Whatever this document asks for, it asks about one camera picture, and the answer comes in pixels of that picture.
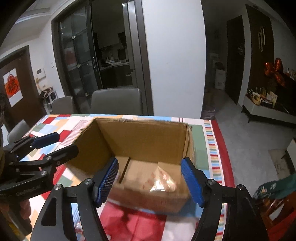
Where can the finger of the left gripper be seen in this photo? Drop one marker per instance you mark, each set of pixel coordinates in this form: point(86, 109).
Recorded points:
point(58, 157)
point(35, 142)

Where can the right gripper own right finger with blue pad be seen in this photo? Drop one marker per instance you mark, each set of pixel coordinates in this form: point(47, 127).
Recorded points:
point(243, 220)

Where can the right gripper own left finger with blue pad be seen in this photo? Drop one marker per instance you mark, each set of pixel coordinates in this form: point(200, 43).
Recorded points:
point(55, 221)

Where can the clear orange snack bag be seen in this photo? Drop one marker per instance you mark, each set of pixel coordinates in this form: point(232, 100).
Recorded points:
point(161, 181)

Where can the grey chair far left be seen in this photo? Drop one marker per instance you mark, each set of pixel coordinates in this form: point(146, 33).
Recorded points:
point(18, 132)

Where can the dark brown wooden door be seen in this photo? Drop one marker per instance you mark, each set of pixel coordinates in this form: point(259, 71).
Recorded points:
point(22, 99)

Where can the grey dining chair left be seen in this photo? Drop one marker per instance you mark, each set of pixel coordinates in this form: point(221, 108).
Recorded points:
point(63, 105)

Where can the grey dining chair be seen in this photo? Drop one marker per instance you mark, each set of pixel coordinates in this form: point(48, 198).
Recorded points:
point(122, 100)
point(63, 105)

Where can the small white shelf rack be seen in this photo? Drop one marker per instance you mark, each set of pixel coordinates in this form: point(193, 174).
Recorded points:
point(48, 96)

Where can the brown cardboard box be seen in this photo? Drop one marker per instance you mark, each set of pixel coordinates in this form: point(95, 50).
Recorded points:
point(140, 146)

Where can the red paper door decoration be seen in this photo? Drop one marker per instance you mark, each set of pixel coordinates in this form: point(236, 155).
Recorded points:
point(12, 87)

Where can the green patterned cloth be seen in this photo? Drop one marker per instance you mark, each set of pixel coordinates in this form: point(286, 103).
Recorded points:
point(276, 189)

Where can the grey dining chair centre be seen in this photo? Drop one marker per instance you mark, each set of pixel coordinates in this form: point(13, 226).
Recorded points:
point(122, 100)

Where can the red wooden chair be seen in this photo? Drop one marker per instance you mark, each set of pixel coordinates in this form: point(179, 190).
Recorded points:
point(279, 217)

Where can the white low cabinet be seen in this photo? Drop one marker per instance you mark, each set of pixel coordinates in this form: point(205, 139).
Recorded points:
point(267, 115)

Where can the dark glass sliding door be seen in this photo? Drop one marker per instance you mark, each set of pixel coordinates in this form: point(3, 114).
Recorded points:
point(101, 45)

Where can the red balloons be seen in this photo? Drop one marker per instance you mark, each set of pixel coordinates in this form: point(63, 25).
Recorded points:
point(275, 71)

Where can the white wall intercom panel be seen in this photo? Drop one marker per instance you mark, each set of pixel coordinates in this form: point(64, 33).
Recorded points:
point(41, 73)

